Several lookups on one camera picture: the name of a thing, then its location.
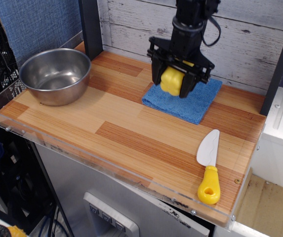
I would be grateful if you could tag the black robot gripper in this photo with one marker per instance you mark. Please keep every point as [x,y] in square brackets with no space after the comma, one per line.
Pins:
[183,53]

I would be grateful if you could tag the yellow toy pepper block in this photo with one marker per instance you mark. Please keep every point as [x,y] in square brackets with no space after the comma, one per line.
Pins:
[171,81]

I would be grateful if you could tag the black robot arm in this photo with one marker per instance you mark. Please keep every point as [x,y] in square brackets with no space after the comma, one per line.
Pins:
[192,12]

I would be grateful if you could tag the blue folded cloth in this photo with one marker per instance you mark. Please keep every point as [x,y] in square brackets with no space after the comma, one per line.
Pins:
[191,109]

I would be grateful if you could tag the stainless steel bowl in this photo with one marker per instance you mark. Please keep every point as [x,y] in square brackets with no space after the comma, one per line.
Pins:
[56,77]

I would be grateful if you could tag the clear acrylic table guard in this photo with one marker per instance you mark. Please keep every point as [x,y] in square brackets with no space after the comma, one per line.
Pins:
[109,129]

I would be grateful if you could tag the white ridged metal box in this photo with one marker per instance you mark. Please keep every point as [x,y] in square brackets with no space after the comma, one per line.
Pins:
[282,118]

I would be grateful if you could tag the grey metal cabinet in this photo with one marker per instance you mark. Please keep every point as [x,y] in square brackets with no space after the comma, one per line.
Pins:
[71,180]

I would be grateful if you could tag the black right vertical post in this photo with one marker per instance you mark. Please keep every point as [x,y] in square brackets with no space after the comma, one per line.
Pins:
[273,87]

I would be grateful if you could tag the black vertical post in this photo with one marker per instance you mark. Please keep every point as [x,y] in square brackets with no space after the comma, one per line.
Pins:
[273,87]
[91,29]

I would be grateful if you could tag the black left vertical post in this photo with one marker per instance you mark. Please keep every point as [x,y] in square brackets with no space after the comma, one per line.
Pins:
[91,29]

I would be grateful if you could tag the yellow handled toy knife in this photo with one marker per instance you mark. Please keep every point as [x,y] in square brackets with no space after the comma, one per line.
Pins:
[209,189]

